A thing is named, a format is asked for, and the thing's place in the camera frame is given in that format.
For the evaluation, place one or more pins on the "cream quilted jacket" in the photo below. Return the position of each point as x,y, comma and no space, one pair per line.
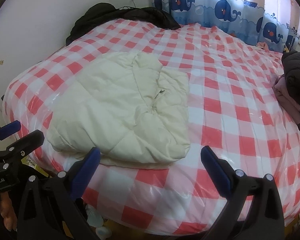
110,100

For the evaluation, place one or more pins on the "small yellow object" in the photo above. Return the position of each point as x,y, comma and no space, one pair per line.
286,48

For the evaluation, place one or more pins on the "pink checkered bed cover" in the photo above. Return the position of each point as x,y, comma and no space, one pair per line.
227,105

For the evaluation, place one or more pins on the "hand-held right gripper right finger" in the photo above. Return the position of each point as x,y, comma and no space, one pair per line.
215,171

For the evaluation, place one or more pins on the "black jacket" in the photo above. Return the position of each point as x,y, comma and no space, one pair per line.
145,13

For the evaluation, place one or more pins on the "person's left hand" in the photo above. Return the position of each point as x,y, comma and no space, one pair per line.
8,212

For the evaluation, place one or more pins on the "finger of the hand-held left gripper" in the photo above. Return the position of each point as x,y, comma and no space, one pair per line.
30,140
8,127

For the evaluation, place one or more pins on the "yellow packet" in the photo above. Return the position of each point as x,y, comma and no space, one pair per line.
36,166

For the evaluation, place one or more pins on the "white round object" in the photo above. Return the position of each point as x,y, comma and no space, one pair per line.
102,232

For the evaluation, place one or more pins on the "small pink cloth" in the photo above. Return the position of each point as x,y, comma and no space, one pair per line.
262,45

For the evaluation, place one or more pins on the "pale teal object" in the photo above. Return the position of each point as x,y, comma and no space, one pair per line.
93,215

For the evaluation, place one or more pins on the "dark puffer jacket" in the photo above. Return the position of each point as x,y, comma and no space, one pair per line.
297,75

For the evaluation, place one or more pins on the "folded pink clothes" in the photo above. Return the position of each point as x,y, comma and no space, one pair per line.
287,97

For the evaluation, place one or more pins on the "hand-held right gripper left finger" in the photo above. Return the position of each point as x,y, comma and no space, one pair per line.
86,170

